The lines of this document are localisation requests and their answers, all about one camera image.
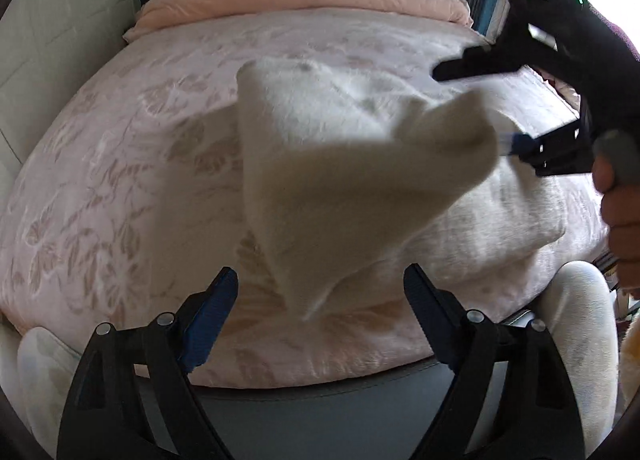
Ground person's right hand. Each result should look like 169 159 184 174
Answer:
592 160 640 287

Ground person's white pants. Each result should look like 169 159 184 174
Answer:
17 260 621 460

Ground pink floral blanket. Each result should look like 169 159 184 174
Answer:
0 7 608 388

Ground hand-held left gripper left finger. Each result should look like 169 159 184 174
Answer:
56 266 240 460

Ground white fluffy towel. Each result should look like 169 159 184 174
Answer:
235 57 568 323

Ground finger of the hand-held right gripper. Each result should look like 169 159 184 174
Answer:
432 42 526 84
497 121 594 177

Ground grey bed frame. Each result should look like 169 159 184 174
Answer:
192 357 453 460

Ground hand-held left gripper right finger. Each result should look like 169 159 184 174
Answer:
403 263 586 460

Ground white wardrobe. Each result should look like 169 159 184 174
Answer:
0 0 141 171

